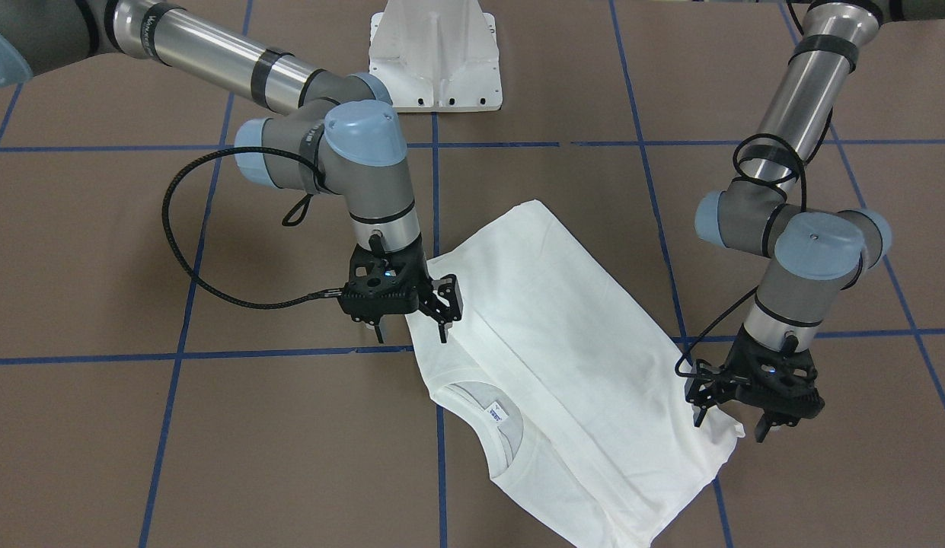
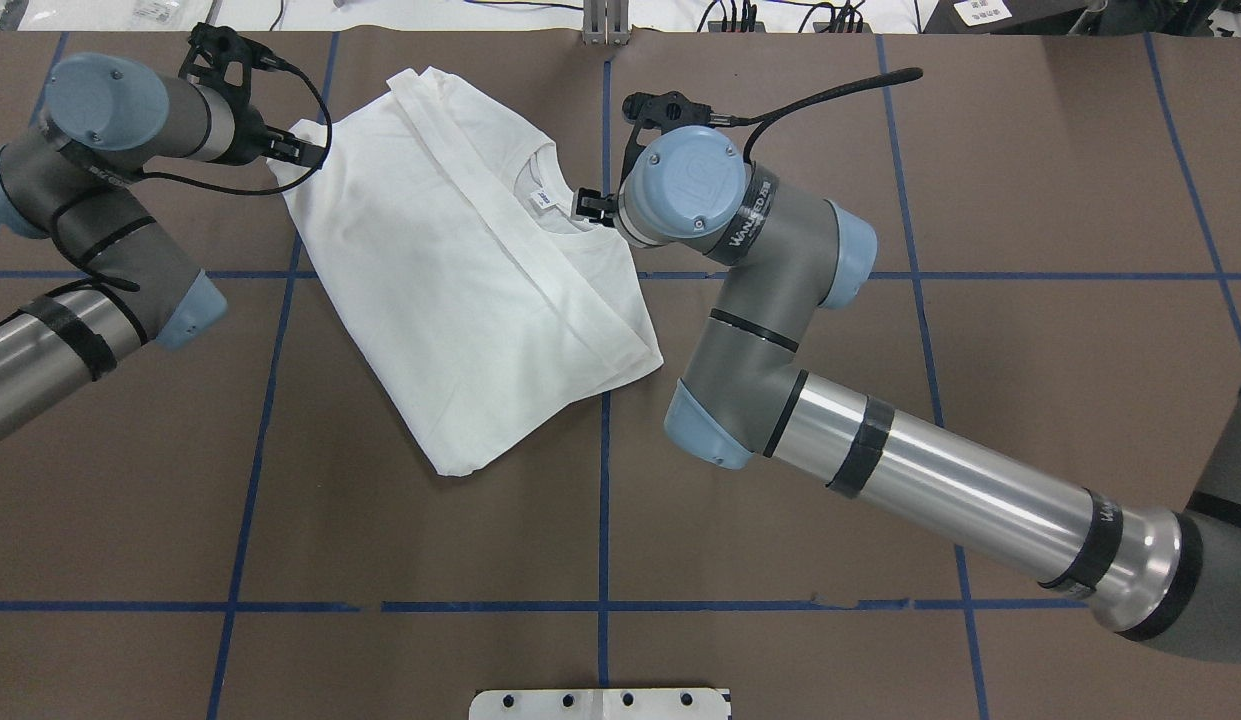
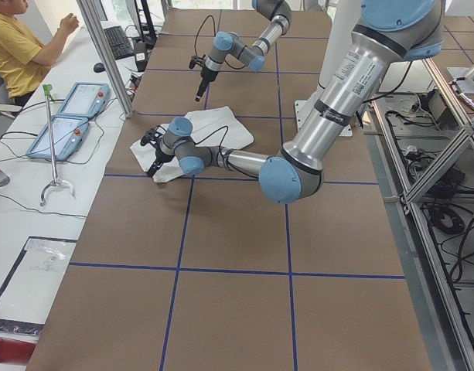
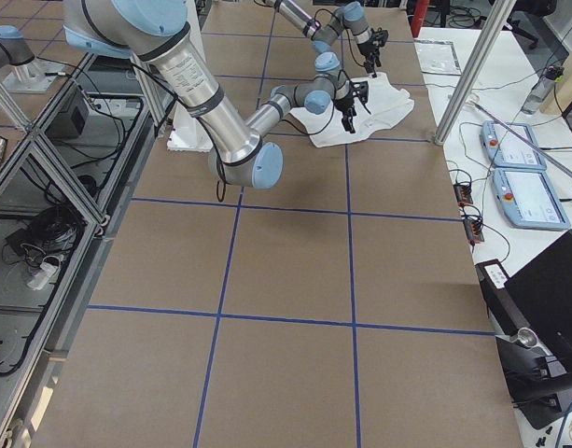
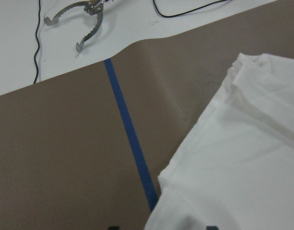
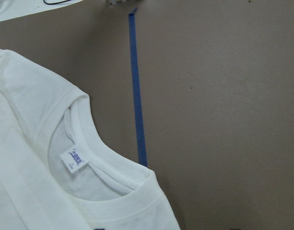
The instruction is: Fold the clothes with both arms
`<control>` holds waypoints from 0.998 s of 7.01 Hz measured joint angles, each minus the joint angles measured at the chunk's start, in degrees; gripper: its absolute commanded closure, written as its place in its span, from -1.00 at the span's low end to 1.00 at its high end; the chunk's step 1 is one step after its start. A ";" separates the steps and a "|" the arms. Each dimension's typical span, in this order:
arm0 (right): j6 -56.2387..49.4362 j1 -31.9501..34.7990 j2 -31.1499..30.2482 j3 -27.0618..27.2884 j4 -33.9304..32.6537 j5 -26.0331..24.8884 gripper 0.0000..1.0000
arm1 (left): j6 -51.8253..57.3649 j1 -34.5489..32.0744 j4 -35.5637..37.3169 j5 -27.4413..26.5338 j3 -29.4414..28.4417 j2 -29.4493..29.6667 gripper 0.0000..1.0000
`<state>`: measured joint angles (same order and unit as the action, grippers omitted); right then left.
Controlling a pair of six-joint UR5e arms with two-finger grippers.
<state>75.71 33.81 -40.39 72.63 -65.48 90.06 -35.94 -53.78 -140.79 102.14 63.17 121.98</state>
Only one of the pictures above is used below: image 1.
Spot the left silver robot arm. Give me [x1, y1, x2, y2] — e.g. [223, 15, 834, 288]
[674, 1, 945, 443]

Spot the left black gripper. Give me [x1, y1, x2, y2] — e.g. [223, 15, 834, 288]
[685, 332, 825, 443]

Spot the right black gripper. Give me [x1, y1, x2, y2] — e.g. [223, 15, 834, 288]
[337, 238, 463, 346]

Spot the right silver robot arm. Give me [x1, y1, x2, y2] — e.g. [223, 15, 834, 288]
[0, 1, 461, 343]

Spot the white camera mast pedestal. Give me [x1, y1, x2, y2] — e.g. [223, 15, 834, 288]
[369, 1, 503, 113]

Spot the white long sleeve printed shirt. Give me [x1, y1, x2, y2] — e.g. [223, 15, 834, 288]
[408, 201, 745, 547]

